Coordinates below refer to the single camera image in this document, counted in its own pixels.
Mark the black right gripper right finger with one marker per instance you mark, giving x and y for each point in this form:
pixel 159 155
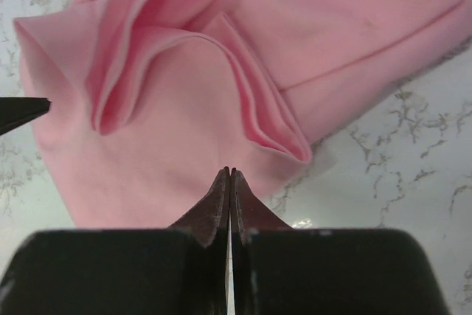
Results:
pixel 278 269

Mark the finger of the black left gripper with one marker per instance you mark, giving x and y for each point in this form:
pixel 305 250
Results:
pixel 18 111

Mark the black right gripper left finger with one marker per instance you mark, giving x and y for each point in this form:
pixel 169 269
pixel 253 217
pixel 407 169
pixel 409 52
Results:
pixel 177 270

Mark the pink t shirt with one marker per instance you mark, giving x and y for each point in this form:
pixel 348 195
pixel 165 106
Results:
pixel 151 98

